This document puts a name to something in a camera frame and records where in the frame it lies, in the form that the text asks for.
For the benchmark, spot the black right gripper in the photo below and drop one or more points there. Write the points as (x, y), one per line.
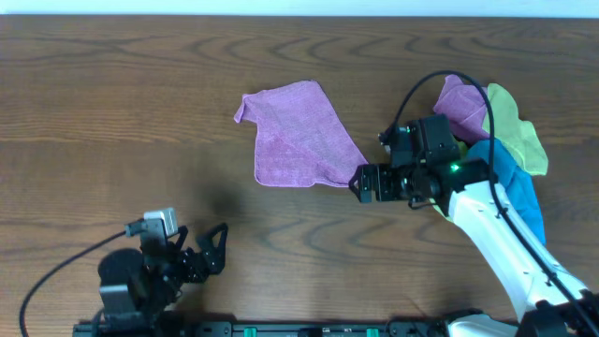
(379, 183)

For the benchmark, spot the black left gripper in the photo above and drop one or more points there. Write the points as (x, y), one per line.
(188, 259)

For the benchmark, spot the light purple cloth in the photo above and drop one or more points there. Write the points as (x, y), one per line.
(300, 141)

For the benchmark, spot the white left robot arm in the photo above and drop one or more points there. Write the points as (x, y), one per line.
(136, 286)

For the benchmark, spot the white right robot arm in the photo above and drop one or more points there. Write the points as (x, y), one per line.
(426, 168)

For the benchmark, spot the dark purple cloth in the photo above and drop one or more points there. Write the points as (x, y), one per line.
(465, 109)

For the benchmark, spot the blue cloth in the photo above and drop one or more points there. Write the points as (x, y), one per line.
(518, 186)

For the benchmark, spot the green cloth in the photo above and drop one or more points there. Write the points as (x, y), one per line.
(517, 136)

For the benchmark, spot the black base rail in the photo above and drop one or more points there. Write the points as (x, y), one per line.
(228, 329)

